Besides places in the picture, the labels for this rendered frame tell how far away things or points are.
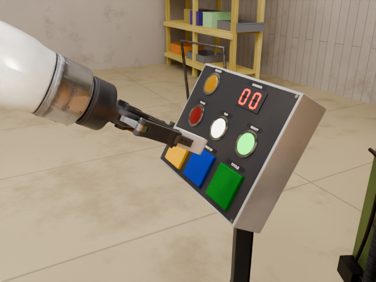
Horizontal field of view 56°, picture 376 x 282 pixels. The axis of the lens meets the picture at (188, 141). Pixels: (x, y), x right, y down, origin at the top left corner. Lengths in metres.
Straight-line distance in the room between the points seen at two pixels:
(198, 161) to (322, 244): 1.61
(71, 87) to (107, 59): 6.64
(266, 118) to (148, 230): 1.69
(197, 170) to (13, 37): 0.47
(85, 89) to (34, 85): 0.06
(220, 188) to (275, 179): 0.11
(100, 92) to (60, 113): 0.06
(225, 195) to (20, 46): 0.45
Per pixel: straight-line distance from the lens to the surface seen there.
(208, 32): 5.69
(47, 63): 0.49
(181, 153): 0.86
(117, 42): 7.15
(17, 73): 0.47
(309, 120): 0.71
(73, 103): 0.50
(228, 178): 0.72
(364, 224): 0.86
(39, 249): 2.31
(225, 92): 0.82
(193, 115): 0.88
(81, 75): 0.51
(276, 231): 2.34
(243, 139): 0.72
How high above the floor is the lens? 1.37
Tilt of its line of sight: 23 degrees down
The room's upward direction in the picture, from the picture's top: straight up
